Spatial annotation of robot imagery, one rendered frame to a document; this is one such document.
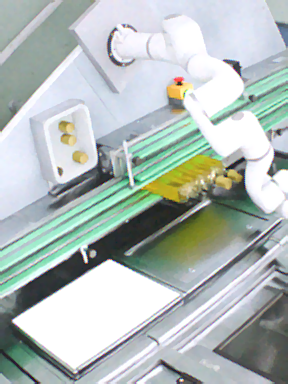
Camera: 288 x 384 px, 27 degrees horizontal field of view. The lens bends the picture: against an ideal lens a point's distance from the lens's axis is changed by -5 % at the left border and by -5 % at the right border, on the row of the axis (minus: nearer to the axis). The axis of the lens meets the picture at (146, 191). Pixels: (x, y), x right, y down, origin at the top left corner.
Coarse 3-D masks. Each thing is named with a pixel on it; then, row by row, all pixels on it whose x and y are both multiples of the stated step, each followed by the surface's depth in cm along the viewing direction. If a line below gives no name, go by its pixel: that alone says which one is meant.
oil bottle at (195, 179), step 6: (174, 168) 210; (180, 168) 209; (168, 174) 207; (174, 174) 206; (180, 174) 205; (186, 174) 204; (192, 174) 204; (198, 174) 203; (186, 180) 202; (192, 180) 200; (198, 180) 201; (204, 180) 203; (198, 186) 200
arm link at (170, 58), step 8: (152, 40) 188; (160, 40) 188; (168, 40) 181; (152, 48) 188; (160, 48) 187; (168, 48) 183; (152, 56) 190; (160, 56) 188; (168, 56) 185; (176, 64) 186
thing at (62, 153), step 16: (64, 112) 187; (80, 112) 195; (48, 128) 193; (80, 128) 198; (48, 144) 186; (64, 144) 199; (80, 144) 202; (64, 160) 201; (96, 160) 201; (64, 176) 196
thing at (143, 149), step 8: (280, 72) 251; (264, 80) 244; (272, 80) 244; (280, 80) 242; (248, 88) 238; (256, 88) 238; (264, 88) 236; (256, 96) 231; (232, 104) 225; (240, 104) 226; (224, 112) 220; (184, 120) 217; (192, 120) 217; (168, 128) 213; (176, 128) 213; (184, 128) 211; (192, 128) 210; (152, 136) 209; (160, 136) 209; (168, 136) 207; (176, 136) 206; (144, 144) 204; (152, 144) 204; (160, 144) 202; (136, 152) 201; (144, 152) 199
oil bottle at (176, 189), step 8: (160, 176) 206; (168, 176) 205; (152, 184) 206; (160, 184) 203; (168, 184) 201; (176, 184) 200; (184, 184) 199; (160, 192) 205; (168, 192) 202; (176, 192) 198; (184, 192) 197; (176, 200) 200; (184, 200) 198
